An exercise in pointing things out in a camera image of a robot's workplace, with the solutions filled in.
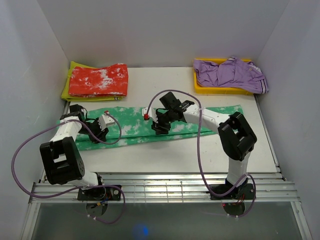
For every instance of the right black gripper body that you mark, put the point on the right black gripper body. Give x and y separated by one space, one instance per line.
166 117

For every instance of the yellow folded trousers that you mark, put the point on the yellow folded trousers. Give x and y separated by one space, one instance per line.
65 93

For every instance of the yellow plastic tray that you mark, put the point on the yellow plastic tray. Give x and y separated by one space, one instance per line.
216 90

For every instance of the green tie-dye trousers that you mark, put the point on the green tie-dye trousers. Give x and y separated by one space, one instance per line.
134 129

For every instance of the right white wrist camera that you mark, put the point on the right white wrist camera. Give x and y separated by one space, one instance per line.
149 114

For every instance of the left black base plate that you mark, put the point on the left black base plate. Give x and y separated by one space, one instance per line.
99 194

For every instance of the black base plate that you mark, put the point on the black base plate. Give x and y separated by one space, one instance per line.
245 192
99 194

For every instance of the aluminium rail frame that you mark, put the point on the aluminium rail frame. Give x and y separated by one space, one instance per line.
173 188

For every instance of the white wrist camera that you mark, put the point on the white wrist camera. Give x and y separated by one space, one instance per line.
149 114
105 120

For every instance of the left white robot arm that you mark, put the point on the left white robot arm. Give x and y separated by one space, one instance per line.
61 158

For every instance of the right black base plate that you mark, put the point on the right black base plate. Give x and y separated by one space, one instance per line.
245 192

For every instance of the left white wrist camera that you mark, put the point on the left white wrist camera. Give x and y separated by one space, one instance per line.
105 120

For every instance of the red tie-dye folded trousers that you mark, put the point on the red tie-dye folded trousers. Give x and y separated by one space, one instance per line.
99 82

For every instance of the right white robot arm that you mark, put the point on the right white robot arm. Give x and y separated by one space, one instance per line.
236 136

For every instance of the purple trousers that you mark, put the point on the purple trousers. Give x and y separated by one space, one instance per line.
232 73

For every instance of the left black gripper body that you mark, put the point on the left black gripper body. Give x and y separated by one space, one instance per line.
94 126

